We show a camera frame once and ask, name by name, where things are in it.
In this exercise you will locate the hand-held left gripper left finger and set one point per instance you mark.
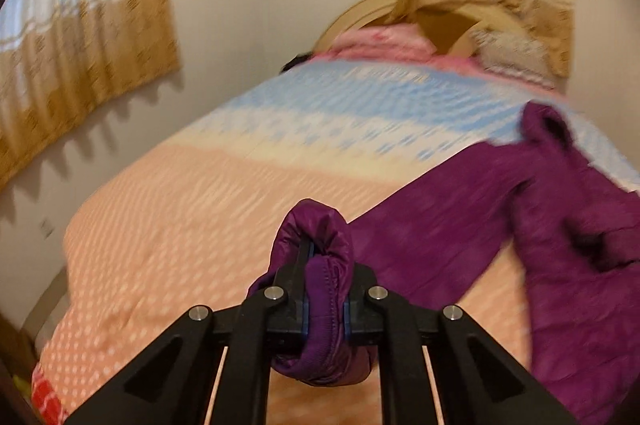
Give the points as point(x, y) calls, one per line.
point(306, 255)

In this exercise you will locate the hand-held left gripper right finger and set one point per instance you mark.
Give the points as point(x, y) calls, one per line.
point(348, 316)

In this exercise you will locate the purple puffer jacket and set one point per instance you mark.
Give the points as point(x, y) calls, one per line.
point(465, 225)

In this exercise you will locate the bed with patterned quilt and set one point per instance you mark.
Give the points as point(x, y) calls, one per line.
point(210, 185)

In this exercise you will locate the pink folded quilt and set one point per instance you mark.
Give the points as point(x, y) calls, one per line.
point(385, 40)

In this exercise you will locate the beige wooden headboard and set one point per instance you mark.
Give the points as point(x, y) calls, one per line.
point(370, 7)

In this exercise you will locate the patterned pillow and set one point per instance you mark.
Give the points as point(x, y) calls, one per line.
point(510, 50)

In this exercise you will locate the wooden furniture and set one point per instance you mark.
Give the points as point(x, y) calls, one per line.
point(17, 355)

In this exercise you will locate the beige curtain beside bed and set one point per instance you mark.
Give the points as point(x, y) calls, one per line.
point(85, 30)

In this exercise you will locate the white wall socket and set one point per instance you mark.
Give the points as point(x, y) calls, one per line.
point(46, 229)

